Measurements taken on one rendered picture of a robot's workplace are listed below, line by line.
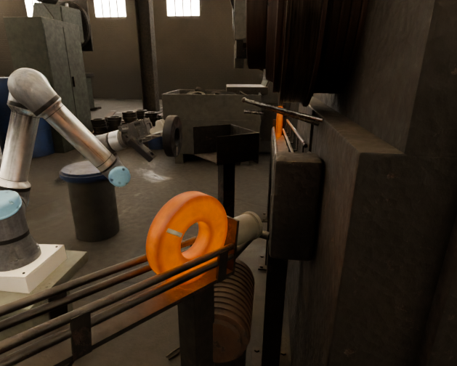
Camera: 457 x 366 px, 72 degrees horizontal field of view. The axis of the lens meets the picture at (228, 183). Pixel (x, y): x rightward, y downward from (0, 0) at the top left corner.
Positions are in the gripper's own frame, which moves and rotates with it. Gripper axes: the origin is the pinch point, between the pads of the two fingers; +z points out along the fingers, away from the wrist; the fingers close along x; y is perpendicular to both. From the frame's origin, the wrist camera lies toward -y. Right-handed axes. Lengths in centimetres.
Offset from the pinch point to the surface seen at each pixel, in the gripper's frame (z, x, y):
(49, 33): -186, 238, 120
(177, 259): 20, -73, -14
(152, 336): -25, -23, -72
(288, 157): 40, -49, -8
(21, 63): -228, 229, 100
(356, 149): 49, -70, -4
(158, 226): 19, -74, -8
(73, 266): -43, -24, -36
